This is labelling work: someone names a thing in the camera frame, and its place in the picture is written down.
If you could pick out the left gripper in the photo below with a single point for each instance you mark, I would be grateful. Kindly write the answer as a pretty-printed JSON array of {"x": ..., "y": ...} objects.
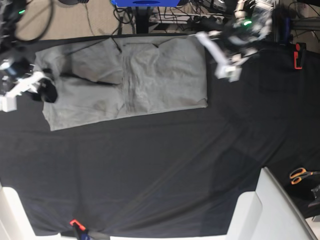
[{"x": 230, "y": 49}]

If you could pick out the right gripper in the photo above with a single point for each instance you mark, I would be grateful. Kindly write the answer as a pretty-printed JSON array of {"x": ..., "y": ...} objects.
[{"x": 21, "y": 77}]

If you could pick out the grey T-shirt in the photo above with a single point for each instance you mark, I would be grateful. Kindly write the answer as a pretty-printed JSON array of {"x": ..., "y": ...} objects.
[{"x": 116, "y": 78}]

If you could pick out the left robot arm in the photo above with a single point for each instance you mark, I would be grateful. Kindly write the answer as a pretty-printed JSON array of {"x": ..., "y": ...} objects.
[{"x": 256, "y": 14}]

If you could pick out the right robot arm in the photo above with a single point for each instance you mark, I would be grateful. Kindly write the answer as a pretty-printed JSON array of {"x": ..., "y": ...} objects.
[{"x": 11, "y": 12}]

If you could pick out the power strip with red light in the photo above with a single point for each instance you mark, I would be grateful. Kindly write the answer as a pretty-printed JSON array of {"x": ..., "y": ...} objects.
[{"x": 189, "y": 18}]

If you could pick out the red black clamp right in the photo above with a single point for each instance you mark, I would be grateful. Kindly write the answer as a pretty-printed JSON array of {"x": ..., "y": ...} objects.
[{"x": 299, "y": 55}]

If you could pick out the black table leg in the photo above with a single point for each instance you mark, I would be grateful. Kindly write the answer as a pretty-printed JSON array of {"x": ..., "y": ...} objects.
[{"x": 142, "y": 15}]

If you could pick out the blue plastic bin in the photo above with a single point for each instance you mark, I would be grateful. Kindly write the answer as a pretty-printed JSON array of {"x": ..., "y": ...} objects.
[{"x": 145, "y": 3}]

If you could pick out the black tablecloth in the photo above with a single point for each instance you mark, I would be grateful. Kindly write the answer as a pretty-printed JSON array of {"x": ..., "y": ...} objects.
[{"x": 175, "y": 174}]

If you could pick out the white bin left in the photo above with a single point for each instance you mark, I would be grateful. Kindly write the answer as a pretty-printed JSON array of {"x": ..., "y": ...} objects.
[{"x": 14, "y": 223}]

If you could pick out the white bin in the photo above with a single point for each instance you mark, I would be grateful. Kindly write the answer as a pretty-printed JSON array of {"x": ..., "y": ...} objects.
[
  {"x": 14, "y": 223},
  {"x": 268, "y": 213}
]

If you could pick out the dark metal object right edge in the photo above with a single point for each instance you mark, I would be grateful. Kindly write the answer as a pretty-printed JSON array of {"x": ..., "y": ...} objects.
[{"x": 316, "y": 193}]

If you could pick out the white bin right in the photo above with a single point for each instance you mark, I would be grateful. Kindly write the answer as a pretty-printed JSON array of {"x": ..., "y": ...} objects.
[{"x": 268, "y": 213}]

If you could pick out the orange handled scissors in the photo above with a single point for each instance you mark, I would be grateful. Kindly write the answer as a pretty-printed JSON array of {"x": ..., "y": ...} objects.
[{"x": 301, "y": 173}]

